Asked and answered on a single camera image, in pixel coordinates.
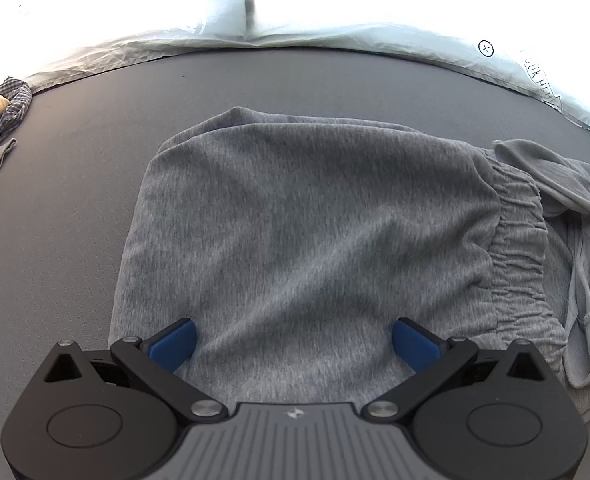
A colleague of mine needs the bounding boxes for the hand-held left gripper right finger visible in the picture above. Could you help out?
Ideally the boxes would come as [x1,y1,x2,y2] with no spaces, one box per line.
[366,317,546,421]

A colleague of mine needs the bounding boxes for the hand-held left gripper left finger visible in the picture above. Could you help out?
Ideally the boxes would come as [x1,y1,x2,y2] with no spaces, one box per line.
[42,317,229,422]

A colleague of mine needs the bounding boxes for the grey sweatpants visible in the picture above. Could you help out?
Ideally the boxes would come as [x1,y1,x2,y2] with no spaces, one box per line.
[109,106,576,411]

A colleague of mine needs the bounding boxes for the plaid cloth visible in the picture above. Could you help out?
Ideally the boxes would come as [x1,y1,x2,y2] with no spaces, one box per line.
[0,76,33,141]

